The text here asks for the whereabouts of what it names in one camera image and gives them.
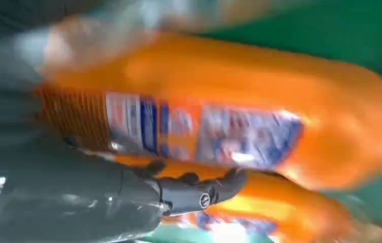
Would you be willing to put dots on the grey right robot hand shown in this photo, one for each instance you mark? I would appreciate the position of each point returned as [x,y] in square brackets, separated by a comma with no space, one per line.
[60,201]

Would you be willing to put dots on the ribbed grey right arm sleeve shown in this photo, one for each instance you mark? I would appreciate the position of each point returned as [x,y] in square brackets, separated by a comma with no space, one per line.
[16,15]

